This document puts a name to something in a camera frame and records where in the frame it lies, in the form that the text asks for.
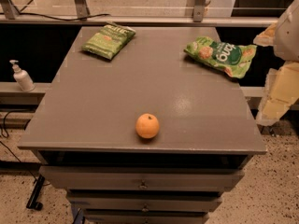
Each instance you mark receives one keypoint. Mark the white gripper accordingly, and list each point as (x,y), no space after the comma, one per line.
(288,36)

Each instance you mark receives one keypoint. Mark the orange fruit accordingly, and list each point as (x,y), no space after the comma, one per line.
(147,126)

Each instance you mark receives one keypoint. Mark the green rice chip bag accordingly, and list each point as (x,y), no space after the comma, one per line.
(233,60)

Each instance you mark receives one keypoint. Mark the green kettle chip bag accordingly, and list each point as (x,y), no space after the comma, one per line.
(109,40)

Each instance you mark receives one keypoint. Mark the grey drawer cabinet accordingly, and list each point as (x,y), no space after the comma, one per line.
(83,132)

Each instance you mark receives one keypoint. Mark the white pump bottle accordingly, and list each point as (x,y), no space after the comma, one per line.
(22,77)

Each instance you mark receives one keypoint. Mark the black floor stand foot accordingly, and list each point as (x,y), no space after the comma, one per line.
(33,203)

